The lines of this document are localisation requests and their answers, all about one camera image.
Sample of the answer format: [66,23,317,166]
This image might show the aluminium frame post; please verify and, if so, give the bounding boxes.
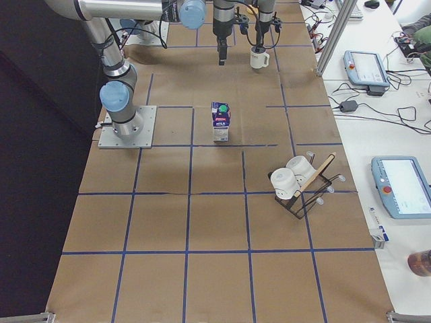
[314,0,357,77]

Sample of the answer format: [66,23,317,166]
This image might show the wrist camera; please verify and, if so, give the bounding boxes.
[271,12,282,34]

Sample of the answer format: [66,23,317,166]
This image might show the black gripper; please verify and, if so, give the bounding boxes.
[256,11,273,52]
[213,6,234,66]

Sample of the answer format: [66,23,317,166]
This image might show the black power adapter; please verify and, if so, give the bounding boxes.
[339,100,358,113]

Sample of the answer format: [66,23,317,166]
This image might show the black wire cup rack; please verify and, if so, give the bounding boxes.
[267,151,345,219]

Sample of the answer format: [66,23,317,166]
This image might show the blue white milk carton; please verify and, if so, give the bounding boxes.
[211,102,231,141]

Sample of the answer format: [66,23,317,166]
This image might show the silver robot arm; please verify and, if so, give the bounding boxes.
[239,0,275,54]
[47,1,207,139]

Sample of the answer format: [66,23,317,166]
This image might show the white cup on rack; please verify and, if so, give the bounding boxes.
[270,168,300,200]
[286,155,317,186]

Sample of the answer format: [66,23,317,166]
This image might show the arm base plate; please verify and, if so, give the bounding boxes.
[98,106,157,149]

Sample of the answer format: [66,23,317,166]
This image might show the white mug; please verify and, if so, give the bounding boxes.
[250,46,270,69]

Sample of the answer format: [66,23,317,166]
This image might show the teach pendant tablet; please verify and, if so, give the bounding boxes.
[343,50,390,87]
[371,155,430,219]

